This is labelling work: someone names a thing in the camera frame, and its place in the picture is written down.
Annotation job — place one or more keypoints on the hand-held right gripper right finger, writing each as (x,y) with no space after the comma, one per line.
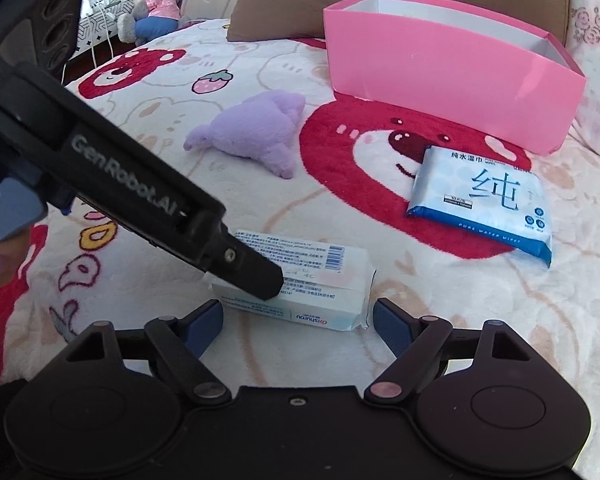
(390,325)

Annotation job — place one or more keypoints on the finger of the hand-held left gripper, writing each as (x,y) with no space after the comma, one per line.
(255,275)

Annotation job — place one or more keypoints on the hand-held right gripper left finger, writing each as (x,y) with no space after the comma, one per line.
(205,325)

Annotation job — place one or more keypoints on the small white wipes packet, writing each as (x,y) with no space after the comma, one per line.
(325,285)

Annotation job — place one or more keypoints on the purple plush toy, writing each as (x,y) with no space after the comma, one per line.
(255,130)

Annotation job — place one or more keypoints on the blue white wet wipes pack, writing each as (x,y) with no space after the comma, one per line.
(480,195)

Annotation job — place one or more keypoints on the pink cardboard box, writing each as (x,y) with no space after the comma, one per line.
(430,70)

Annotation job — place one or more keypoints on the person's left hand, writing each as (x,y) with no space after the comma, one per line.
(5,265)

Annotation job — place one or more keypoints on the bear printed blanket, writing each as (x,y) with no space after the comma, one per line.
(330,200)

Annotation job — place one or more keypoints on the nightstand with patterned cloth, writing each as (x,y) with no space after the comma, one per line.
(100,25)

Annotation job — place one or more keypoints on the brown embroidered pillow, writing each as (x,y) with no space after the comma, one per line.
(290,0)

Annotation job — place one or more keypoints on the pink checked pillow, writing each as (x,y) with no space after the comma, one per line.
(597,60)

